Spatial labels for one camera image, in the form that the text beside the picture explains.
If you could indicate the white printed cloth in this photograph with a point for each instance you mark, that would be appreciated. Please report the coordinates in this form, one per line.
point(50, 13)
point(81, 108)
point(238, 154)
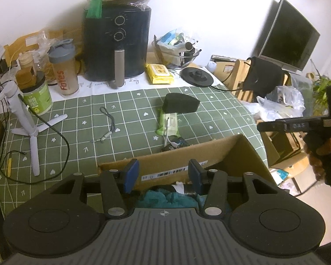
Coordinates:
point(99, 85)

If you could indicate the large brown cardboard box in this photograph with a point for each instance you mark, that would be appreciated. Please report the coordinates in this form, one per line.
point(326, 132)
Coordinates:
point(245, 157)

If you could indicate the brown padded envelope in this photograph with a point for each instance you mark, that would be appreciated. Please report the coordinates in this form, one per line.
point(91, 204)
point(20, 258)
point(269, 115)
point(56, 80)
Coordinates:
point(30, 40)

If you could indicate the wooden chair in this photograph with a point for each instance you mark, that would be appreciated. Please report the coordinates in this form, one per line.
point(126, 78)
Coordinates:
point(238, 71)

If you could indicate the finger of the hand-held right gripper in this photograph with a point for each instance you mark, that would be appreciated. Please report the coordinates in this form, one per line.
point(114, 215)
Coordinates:
point(270, 126)

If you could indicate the black cloth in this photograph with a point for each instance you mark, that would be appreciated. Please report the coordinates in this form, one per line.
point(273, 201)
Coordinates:
point(264, 76)

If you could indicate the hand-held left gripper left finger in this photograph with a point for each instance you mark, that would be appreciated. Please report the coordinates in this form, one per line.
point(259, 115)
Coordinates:
point(131, 175)

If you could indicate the green tissue packet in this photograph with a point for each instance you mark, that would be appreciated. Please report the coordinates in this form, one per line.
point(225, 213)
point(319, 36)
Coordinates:
point(165, 125)

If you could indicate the glass bowl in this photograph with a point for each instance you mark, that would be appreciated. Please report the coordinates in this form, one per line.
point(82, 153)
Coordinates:
point(168, 59)

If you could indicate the green plant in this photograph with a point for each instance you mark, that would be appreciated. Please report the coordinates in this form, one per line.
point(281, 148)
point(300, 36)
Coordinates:
point(322, 85)

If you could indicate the black computer monitor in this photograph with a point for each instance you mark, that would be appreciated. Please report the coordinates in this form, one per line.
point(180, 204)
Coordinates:
point(289, 33)

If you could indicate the small open cardboard carton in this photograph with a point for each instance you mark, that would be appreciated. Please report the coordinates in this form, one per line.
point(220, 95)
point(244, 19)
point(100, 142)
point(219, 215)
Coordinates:
point(284, 149)

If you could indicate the green plastic bag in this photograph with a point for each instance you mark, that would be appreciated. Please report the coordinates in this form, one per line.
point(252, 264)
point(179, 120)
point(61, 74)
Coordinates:
point(96, 4)

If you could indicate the blue packet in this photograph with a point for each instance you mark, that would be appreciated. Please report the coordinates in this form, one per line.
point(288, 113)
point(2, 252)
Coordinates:
point(169, 37)

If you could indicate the clear plastic bag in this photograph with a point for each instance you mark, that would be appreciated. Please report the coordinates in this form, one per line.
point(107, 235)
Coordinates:
point(284, 99)

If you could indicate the black air fryer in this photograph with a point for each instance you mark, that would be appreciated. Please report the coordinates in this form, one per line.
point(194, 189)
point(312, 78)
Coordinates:
point(127, 58)

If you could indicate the yellow wet wipes pack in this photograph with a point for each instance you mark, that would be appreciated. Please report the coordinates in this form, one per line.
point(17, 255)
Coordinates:
point(160, 73)

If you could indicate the labelled cardboard parcel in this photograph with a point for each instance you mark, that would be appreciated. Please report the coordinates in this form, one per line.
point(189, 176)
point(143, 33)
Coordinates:
point(223, 66)

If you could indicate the teal mesh bath sponge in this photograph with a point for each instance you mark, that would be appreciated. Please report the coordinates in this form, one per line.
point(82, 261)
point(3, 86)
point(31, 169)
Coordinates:
point(157, 198)

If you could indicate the white mini tripod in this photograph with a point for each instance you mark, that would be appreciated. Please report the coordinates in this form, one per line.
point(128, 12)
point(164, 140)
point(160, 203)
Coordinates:
point(67, 143)

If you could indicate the white small bottle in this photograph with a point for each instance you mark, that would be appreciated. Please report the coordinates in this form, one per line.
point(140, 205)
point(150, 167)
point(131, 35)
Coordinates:
point(211, 66)

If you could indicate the green label jar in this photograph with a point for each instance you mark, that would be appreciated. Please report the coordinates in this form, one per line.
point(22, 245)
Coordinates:
point(37, 99)

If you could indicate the grey lid shaker bottle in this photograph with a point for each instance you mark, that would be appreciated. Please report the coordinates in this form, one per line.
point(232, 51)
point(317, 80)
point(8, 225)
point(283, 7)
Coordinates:
point(64, 74)

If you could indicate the person's right hand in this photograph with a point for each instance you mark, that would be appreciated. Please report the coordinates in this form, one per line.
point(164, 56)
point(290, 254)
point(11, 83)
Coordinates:
point(329, 146)

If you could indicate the black round kettle base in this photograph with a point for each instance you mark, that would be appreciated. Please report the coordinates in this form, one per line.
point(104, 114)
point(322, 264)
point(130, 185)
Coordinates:
point(197, 76)

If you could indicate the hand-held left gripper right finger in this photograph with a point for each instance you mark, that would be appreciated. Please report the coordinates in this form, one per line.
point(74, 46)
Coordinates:
point(195, 175)

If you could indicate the yellow stick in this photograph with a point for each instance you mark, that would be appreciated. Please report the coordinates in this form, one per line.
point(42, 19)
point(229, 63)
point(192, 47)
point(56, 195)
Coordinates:
point(8, 167)

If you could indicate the dark small packet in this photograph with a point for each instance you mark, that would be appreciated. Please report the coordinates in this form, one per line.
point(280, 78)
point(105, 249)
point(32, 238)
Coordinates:
point(179, 143)

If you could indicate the green checked tablecloth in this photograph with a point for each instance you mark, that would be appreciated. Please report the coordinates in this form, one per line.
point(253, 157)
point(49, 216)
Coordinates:
point(80, 121)

